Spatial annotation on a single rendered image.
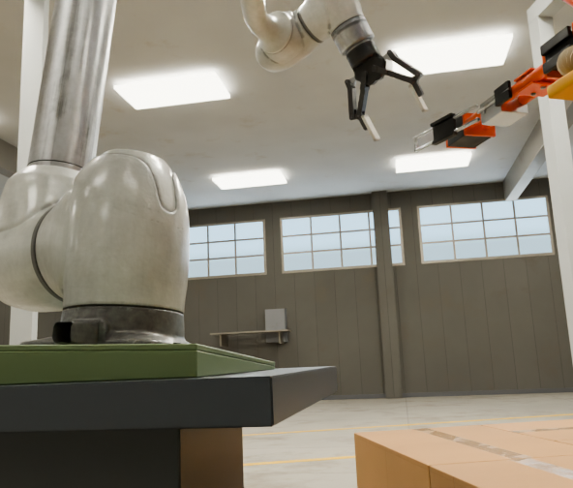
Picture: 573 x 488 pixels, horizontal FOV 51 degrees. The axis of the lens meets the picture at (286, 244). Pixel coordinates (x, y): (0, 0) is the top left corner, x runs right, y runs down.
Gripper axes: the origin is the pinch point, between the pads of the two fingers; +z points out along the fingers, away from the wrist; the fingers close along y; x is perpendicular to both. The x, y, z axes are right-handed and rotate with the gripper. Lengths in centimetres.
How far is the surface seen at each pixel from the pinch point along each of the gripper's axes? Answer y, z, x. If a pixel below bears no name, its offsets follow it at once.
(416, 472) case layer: 22, 69, 30
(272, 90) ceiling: 284, -181, -503
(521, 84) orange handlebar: -30.0, 8.6, 20.1
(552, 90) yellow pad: -37, 14, 45
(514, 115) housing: -25.5, 12.7, 13.5
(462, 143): -11.7, 12.0, 3.9
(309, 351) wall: 639, 181, -818
